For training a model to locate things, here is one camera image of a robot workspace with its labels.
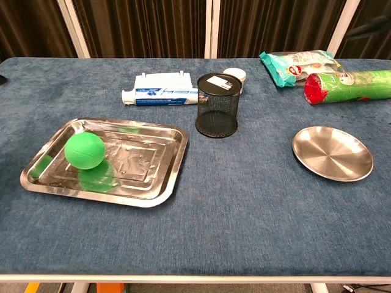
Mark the white blue toothpaste tube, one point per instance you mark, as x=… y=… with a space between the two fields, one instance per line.
x=159 y=97

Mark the orange box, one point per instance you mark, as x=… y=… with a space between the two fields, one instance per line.
x=110 y=288

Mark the white plastic box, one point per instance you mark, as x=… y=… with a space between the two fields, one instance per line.
x=162 y=80

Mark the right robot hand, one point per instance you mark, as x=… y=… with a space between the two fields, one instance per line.
x=372 y=29

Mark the small white jar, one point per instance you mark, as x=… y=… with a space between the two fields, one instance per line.
x=237 y=73

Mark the teal snack bag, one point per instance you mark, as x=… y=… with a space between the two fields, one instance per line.
x=279 y=70

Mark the green chips can red lid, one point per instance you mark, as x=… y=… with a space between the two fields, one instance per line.
x=351 y=87

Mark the dark brown curtain panel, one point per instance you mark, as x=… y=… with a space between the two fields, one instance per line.
x=143 y=27
x=275 y=27
x=375 y=49
x=27 y=27

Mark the white table frame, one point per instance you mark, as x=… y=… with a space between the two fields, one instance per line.
x=195 y=278

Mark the black mesh pen cup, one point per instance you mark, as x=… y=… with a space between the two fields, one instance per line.
x=217 y=105

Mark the white partition post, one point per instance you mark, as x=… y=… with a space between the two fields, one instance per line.
x=345 y=21
x=211 y=30
x=74 y=30

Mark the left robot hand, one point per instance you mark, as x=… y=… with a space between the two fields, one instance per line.
x=2 y=80

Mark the green foam ball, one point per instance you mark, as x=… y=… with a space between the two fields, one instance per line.
x=84 y=150

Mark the round steel plate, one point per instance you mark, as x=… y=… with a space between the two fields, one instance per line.
x=333 y=154

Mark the rectangular steel tray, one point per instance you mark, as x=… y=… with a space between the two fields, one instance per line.
x=146 y=174

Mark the blue table cloth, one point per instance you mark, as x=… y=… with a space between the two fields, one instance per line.
x=229 y=219

